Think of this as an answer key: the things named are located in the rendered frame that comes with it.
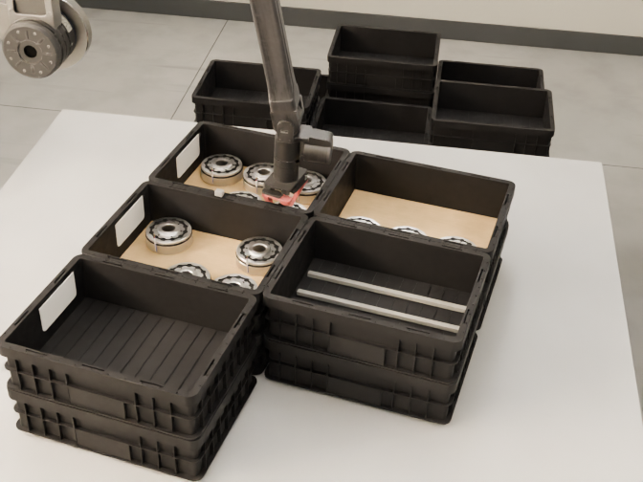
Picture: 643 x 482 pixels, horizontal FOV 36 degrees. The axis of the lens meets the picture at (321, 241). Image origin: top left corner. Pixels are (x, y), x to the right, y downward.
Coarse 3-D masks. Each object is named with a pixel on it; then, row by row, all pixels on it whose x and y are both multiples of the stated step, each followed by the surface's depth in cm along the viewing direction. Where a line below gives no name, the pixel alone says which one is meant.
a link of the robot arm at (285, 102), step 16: (256, 0) 191; (272, 0) 191; (256, 16) 194; (272, 16) 193; (256, 32) 196; (272, 32) 195; (272, 48) 198; (288, 48) 200; (272, 64) 200; (288, 64) 201; (272, 80) 203; (288, 80) 202; (272, 96) 205; (288, 96) 204; (272, 112) 207; (288, 112) 206
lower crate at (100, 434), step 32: (256, 352) 198; (32, 416) 187; (64, 416) 185; (96, 416) 180; (224, 416) 188; (96, 448) 186; (128, 448) 183; (160, 448) 181; (192, 448) 176; (192, 480) 181
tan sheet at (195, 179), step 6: (198, 168) 247; (192, 174) 245; (198, 174) 245; (192, 180) 243; (198, 180) 243; (240, 180) 244; (204, 186) 241; (210, 186) 241; (216, 186) 241; (222, 186) 241; (228, 186) 241; (234, 186) 241; (240, 186) 241; (228, 192) 239; (300, 204) 236; (306, 204) 236
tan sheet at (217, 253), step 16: (144, 240) 222; (192, 240) 223; (208, 240) 223; (224, 240) 223; (128, 256) 217; (144, 256) 217; (160, 256) 217; (176, 256) 217; (192, 256) 218; (208, 256) 218; (224, 256) 218; (224, 272) 213; (240, 272) 214
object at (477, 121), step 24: (456, 96) 346; (480, 96) 344; (504, 96) 343; (528, 96) 341; (432, 120) 321; (456, 120) 321; (480, 120) 342; (504, 120) 343; (528, 120) 343; (552, 120) 322; (432, 144) 327; (456, 144) 326; (480, 144) 324; (504, 144) 322; (528, 144) 321
